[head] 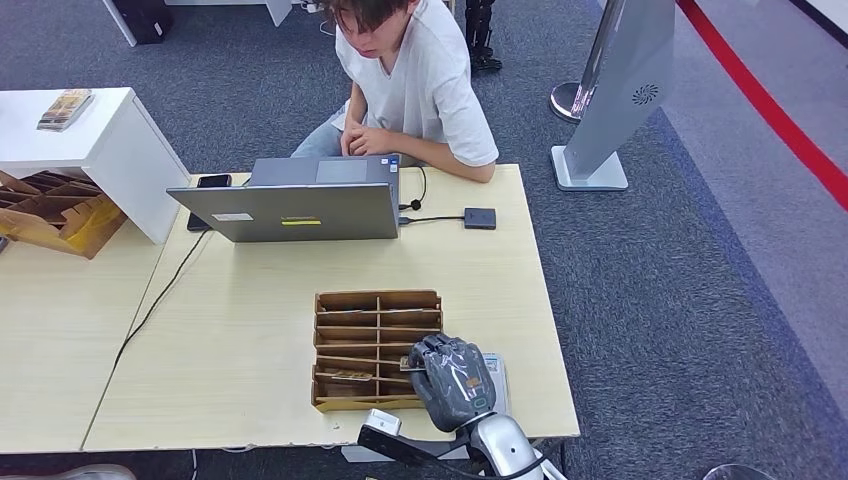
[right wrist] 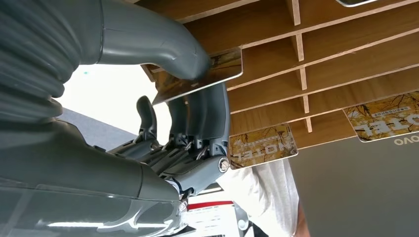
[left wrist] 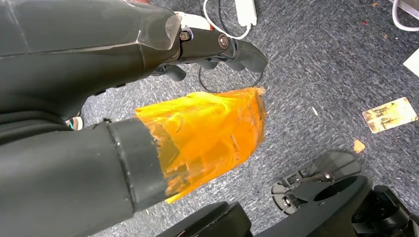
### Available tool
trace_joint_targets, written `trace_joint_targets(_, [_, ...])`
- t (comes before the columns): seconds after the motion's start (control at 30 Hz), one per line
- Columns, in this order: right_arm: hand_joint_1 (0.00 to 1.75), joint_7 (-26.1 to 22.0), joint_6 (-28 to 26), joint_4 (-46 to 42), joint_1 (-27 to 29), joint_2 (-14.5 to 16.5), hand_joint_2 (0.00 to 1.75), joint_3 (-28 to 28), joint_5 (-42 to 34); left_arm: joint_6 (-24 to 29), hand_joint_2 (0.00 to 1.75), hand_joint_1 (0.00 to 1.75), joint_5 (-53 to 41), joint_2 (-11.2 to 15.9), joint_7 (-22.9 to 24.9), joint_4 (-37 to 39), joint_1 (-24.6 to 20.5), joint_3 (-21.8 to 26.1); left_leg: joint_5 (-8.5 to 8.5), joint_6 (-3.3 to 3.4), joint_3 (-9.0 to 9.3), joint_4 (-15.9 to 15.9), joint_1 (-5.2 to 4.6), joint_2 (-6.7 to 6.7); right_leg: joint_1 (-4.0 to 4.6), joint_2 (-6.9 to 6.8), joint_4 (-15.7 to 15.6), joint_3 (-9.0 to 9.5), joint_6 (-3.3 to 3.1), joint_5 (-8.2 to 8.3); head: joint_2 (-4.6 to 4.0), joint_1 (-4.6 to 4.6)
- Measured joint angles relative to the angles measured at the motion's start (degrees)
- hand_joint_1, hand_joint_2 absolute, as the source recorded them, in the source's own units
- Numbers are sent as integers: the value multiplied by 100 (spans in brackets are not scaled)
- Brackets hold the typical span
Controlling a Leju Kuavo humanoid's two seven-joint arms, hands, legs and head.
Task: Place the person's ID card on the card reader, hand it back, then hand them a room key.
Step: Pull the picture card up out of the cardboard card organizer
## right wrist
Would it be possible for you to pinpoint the person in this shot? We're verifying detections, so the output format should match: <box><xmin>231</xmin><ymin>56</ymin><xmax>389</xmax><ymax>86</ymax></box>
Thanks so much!
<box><xmin>214</xmin><ymin>158</ymin><xmax>312</xmax><ymax>237</ymax></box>

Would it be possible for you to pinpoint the wooden card rack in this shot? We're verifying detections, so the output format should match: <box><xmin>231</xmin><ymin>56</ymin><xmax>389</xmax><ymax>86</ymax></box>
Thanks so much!
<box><xmin>135</xmin><ymin>0</ymin><xmax>419</xmax><ymax>151</ymax></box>

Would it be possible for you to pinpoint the red white banner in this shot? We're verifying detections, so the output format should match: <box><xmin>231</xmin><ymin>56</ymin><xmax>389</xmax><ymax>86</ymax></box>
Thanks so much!
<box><xmin>186</xmin><ymin>200</ymin><xmax>236</xmax><ymax>237</ymax></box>

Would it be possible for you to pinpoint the dark legged stand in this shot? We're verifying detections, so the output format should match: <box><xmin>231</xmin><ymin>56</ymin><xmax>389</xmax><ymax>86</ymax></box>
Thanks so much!
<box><xmin>233</xmin><ymin>202</ymin><xmax>267</xmax><ymax>237</ymax></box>

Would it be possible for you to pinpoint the grey laptop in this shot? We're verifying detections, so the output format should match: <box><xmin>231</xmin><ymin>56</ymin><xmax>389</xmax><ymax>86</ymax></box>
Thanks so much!
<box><xmin>288</xmin><ymin>132</ymin><xmax>419</xmax><ymax>237</ymax></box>

